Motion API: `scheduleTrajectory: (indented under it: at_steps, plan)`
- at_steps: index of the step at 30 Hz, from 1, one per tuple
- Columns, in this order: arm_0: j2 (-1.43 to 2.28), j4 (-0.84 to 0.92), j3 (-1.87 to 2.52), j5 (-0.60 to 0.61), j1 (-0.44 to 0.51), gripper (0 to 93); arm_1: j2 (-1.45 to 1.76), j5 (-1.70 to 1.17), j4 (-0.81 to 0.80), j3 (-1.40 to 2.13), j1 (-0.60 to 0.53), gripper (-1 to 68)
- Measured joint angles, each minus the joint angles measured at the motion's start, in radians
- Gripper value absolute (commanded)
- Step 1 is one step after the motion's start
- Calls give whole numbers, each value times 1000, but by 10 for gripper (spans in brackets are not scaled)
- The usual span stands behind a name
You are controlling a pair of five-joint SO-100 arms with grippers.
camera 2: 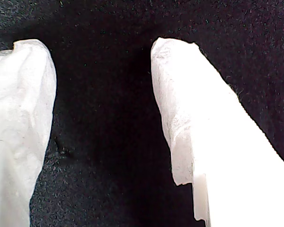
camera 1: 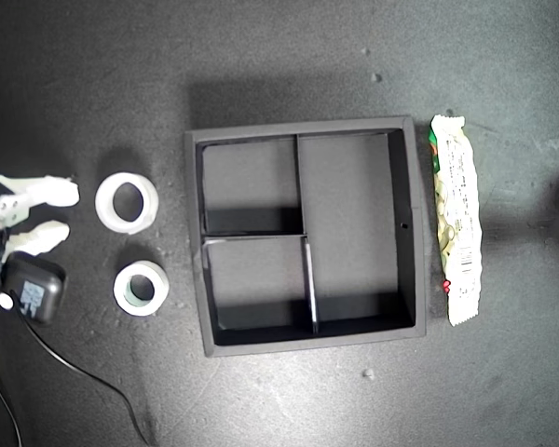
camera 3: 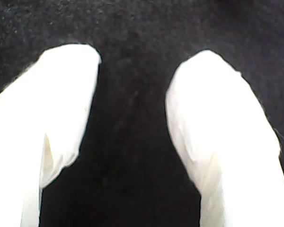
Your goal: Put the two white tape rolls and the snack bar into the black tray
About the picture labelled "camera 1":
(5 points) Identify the large white tape roll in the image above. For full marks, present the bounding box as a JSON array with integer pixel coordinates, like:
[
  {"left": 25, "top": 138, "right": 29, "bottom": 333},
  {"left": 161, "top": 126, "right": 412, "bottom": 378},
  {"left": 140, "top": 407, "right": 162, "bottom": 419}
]
[{"left": 94, "top": 171, "right": 160, "bottom": 235}]

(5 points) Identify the small white tape roll green core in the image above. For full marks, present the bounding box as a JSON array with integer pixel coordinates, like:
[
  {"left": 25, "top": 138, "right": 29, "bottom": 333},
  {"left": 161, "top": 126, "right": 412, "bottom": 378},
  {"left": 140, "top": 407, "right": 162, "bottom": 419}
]
[{"left": 113, "top": 260, "right": 170, "bottom": 318}]

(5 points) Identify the snack bar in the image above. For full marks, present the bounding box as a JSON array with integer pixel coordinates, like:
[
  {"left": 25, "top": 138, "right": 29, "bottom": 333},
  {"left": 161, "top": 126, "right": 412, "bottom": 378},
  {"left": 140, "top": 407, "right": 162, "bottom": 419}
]
[{"left": 428, "top": 115, "right": 484, "bottom": 328}]

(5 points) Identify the black tray with wells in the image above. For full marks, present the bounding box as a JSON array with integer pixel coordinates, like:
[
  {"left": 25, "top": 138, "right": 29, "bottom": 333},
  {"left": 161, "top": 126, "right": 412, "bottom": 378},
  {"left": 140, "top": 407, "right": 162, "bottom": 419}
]
[{"left": 184, "top": 115, "right": 429, "bottom": 359}]

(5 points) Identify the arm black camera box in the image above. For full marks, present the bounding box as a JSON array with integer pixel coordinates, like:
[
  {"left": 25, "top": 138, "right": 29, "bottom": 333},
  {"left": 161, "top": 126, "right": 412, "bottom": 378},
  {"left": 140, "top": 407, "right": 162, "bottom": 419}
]
[{"left": 0, "top": 254, "right": 68, "bottom": 326}]

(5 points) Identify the black camera cable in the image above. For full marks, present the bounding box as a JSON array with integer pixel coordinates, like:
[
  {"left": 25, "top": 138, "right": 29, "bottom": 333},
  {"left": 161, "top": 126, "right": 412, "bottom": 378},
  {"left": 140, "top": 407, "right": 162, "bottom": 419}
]
[{"left": 18, "top": 306, "right": 151, "bottom": 447}]

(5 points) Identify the thin black cable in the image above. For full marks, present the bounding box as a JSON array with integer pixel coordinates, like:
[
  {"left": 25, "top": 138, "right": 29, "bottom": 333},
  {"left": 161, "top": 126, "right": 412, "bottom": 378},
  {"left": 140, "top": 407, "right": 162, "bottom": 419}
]
[{"left": 0, "top": 358, "right": 23, "bottom": 447}]

